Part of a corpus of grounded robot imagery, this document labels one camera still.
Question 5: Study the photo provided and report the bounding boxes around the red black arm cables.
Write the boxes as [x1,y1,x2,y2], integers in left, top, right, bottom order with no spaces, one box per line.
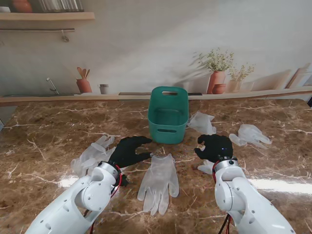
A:
[84,164,122,220]
[212,162,234,234]

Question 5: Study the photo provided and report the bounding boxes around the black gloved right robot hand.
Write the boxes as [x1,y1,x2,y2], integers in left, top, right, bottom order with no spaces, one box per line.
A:
[194,134,234,163]

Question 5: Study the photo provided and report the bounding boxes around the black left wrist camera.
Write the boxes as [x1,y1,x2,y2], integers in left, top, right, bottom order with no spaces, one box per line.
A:
[118,173,130,188]

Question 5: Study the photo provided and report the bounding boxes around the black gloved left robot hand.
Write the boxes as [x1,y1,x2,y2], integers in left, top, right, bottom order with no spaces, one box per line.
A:
[108,136,154,169]

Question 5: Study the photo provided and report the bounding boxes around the red black left arm cables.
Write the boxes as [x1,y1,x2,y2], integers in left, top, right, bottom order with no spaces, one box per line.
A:
[84,164,122,220]

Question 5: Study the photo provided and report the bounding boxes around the red black right arm cables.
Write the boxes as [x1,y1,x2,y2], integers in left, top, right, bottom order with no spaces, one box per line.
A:
[212,162,234,234]

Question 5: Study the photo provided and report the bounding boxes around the green plastic basket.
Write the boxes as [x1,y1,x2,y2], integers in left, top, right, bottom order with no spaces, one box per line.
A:
[148,86,190,145]

